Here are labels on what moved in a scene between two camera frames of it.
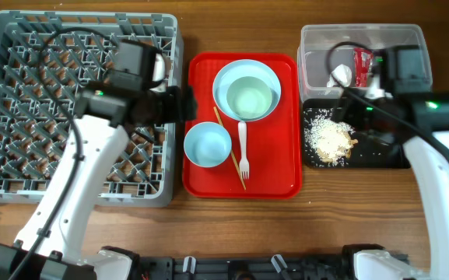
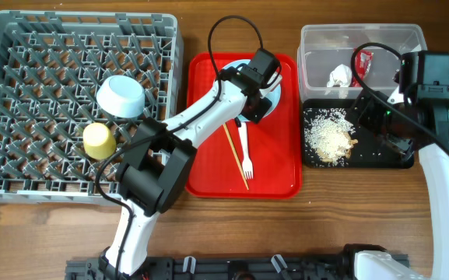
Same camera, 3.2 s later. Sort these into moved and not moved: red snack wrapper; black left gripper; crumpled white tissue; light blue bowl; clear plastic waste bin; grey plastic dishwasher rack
Moved: black left gripper; light blue bowl
Not moved: red snack wrapper; crumpled white tissue; grey plastic dishwasher rack; clear plastic waste bin
